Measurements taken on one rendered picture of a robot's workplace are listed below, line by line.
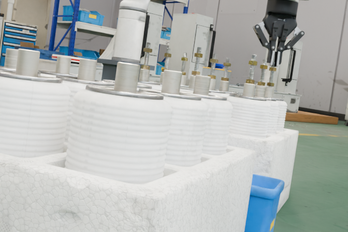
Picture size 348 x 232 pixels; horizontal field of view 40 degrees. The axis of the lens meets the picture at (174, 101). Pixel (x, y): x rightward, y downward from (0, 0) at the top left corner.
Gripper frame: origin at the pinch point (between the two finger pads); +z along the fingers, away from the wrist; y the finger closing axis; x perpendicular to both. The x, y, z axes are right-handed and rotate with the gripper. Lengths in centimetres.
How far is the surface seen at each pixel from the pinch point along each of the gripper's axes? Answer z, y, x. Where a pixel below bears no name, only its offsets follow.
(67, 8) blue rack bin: -59, 149, -523
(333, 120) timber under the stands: 34, -172, -384
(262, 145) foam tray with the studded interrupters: 18.1, 7.7, 31.0
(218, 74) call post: 5.7, 10.5, -19.7
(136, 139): 13, 30, 76
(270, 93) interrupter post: 8.8, -0.1, 1.1
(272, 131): 16.8, 1.7, 14.4
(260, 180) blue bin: 24.0, 7.9, 34.3
